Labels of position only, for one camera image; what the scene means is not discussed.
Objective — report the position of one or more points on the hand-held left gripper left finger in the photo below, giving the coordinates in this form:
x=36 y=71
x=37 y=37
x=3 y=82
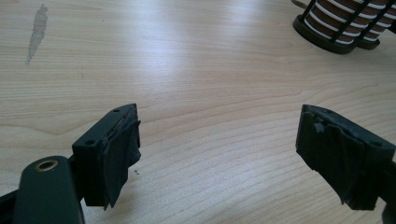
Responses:
x=102 y=155

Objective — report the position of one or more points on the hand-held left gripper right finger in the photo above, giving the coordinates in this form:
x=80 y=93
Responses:
x=339 y=155

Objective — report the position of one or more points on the black cup holder rack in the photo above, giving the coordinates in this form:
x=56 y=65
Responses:
x=369 y=45
x=311 y=37

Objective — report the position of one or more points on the stack of brown paper cups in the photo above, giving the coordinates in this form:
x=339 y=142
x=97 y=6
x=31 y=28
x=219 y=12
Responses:
x=381 y=29
x=323 y=18

